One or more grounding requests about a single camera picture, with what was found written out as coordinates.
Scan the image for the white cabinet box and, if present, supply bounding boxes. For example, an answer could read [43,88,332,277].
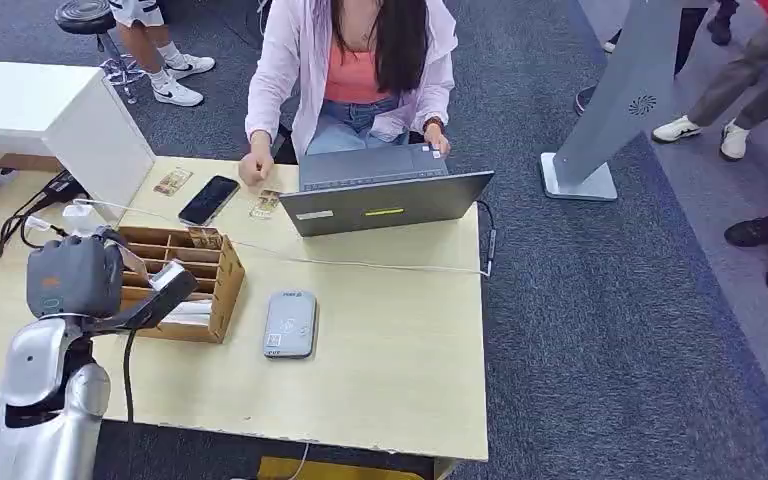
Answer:
[0,59,157,223]

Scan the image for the person's hand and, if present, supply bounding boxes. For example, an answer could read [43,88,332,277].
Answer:
[238,150,276,188]
[423,123,453,159]

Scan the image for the yellow box under desk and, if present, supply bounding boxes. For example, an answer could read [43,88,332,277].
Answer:
[257,457,425,480]

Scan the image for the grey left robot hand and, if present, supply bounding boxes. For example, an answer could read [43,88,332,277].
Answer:
[26,227,151,321]

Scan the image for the black laptop cable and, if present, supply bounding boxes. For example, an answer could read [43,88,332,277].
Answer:
[476,198,498,278]

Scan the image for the seated person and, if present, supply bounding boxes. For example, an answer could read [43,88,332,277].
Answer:
[238,0,459,188]

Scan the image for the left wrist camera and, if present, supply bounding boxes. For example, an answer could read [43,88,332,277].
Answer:
[92,260,200,333]

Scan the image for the wooden plank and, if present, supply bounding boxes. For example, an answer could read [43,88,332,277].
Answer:
[0,153,64,174]

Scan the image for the person behind kiosk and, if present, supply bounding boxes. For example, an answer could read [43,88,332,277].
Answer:
[574,0,713,118]

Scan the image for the person in pale trousers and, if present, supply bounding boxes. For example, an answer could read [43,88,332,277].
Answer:
[650,13,768,164]

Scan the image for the grey laptop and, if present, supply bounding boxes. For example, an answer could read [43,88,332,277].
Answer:
[279,142,496,238]

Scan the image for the person's left hand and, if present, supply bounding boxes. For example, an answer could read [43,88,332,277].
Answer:
[423,123,453,159]

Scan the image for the grey kiosk stand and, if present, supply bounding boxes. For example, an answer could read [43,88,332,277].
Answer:
[540,0,717,202]

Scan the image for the standing person in white shoes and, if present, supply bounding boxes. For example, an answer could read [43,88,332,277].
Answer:
[108,0,216,109]

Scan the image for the grey card reader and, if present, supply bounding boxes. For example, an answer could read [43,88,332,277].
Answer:
[263,290,319,361]

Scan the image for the wooden card box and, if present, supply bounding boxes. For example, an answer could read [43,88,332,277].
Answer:
[115,225,247,345]

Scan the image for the person in dark shoes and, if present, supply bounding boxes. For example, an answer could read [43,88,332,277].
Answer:
[707,0,740,46]

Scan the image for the person's right hand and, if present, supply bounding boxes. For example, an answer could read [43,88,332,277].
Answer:
[238,150,276,188]

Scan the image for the black round stool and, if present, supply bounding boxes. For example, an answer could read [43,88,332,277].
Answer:
[54,0,147,106]

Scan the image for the black power brick with cable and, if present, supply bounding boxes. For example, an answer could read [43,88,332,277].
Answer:
[0,170,88,283]

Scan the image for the white hanging cable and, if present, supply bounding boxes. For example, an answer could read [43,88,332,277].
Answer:
[287,442,310,480]

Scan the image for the black smartphone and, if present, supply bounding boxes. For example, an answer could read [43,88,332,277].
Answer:
[177,174,242,229]

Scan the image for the black plug with cable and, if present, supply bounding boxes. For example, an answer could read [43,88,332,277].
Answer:
[19,215,71,252]

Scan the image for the white cards stack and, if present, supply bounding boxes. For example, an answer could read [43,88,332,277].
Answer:
[158,301,214,327]

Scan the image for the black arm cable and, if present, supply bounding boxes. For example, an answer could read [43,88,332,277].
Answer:
[122,329,138,425]

